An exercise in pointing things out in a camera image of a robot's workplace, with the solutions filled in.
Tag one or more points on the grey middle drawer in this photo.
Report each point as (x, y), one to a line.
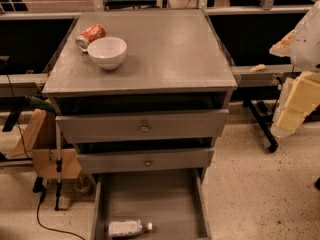
(112, 162)

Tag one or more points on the grey drawer cabinet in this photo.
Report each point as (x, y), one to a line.
(173, 63)

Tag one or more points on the orange soda can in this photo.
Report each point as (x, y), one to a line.
(89, 35)

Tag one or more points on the black table leg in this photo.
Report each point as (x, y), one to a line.
(262, 121)

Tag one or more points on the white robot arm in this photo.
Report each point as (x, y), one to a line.
(299, 97)

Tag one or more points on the small yellow foam piece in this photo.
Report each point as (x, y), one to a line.
(257, 68)

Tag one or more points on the green handled tool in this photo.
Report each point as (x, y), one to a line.
(16, 105)

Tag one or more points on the silver tripod leg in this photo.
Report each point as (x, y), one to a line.
(58, 166)

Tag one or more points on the grey open bottom drawer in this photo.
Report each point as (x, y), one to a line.
(171, 200)

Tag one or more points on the white ceramic bowl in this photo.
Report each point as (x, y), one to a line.
(108, 52)

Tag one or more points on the grey top drawer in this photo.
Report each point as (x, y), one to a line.
(142, 126)

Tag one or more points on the brown cardboard box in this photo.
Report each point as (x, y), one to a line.
(39, 140)

